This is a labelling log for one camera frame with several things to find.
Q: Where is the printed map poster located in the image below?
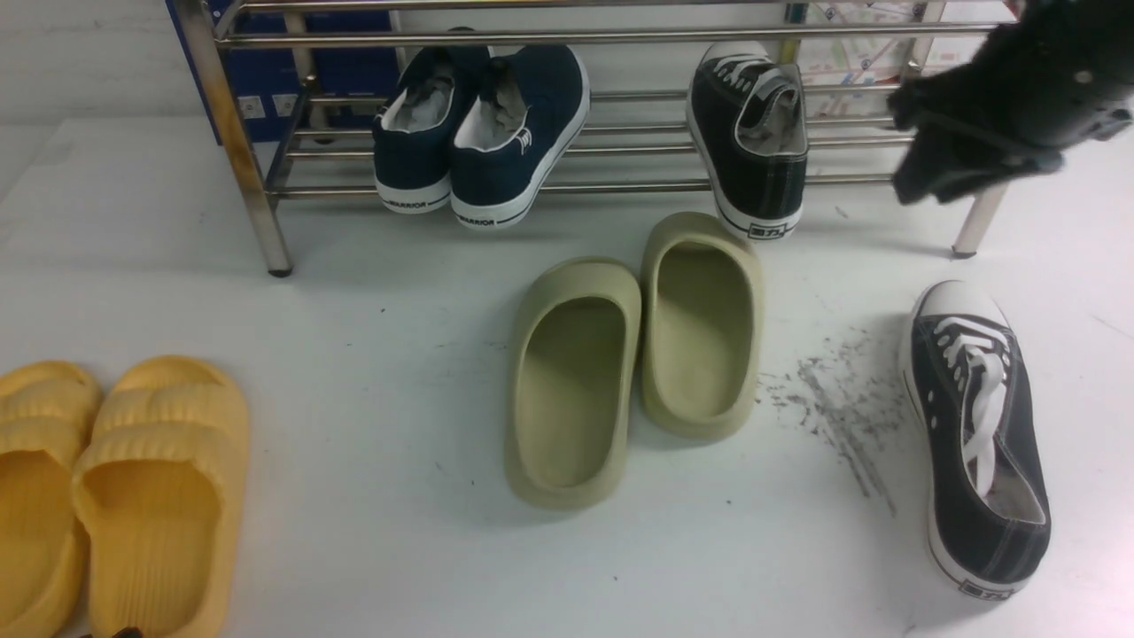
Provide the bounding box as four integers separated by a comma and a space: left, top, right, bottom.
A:
779, 1, 1021, 126

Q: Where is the navy canvas sneaker right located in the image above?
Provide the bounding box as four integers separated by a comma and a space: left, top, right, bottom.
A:
450, 44, 592, 230

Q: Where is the yellow ribbed slipper right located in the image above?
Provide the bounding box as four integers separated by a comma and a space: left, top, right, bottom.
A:
71, 355, 251, 637

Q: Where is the yellow ribbed slipper left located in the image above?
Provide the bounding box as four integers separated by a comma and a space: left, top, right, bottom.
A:
1, 361, 102, 637

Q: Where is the olive green slipper right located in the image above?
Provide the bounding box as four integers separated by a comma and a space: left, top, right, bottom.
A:
641, 213, 765, 441

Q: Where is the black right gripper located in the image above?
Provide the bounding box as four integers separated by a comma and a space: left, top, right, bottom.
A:
887, 1, 1133, 206

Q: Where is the navy canvas sneaker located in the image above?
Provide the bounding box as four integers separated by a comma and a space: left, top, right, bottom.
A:
372, 45, 493, 214
450, 44, 592, 230

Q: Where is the black canvas sneaker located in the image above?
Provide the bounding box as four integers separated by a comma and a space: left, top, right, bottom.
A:
898, 280, 1052, 602
686, 42, 810, 243

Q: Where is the yellow ribbed slipper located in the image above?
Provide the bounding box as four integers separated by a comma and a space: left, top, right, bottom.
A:
1, 361, 102, 637
71, 355, 251, 637

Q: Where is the stainless steel shoe rack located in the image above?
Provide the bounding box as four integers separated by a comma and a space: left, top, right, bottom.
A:
166, 1, 1007, 278

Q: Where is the olive green slipper left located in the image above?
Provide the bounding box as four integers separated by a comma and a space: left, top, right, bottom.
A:
505, 257, 641, 511

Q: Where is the navy canvas sneaker left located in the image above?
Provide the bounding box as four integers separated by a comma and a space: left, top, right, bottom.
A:
372, 45, 493, 214

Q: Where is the olive green slipper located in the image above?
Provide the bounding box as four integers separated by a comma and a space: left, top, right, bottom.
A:
641, 213, 765, 441
505, 257, 641, 511

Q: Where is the blue box behind rack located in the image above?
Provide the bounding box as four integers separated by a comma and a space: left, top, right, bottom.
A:
166, 1, 400, 143

